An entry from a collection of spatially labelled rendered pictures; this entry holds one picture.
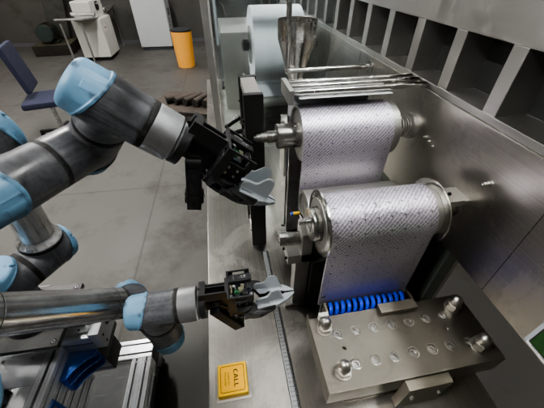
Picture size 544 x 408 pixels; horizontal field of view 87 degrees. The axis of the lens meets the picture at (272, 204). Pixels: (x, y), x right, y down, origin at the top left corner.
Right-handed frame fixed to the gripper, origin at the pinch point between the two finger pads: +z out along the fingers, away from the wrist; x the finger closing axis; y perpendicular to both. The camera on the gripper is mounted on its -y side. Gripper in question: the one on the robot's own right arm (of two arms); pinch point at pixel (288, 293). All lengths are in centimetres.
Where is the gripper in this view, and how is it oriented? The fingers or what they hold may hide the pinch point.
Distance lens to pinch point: 71.2
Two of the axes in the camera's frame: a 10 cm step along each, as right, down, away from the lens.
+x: -1.7, -6.4, 7.5
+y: 0.0, -7.6, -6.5
